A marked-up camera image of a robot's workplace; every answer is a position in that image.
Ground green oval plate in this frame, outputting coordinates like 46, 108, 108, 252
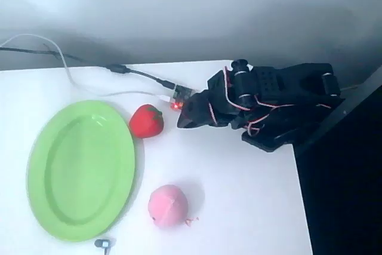
26, 99, 137, 242

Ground black and white cables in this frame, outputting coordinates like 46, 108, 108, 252
0, 33, 173, 103

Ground dark grey metal bar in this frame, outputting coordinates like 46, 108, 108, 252
294, 66, 382, 156

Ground small grey clip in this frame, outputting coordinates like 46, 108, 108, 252
94, 238, 117, 250

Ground green controller circuit board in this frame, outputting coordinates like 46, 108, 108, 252
169, 84, 197, 110

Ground red white wrist servo wire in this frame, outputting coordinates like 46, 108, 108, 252
223, 66, 260, 111

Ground red strawberry toy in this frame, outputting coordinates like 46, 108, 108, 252
128, 103, 165, 139

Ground black power cable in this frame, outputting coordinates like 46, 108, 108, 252
0, 46, 176, 91

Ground pink peach toy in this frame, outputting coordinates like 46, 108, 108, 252
147, 184, 189, 230

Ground red white base servo wire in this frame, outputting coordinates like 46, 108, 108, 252
246, 104, 289, 137

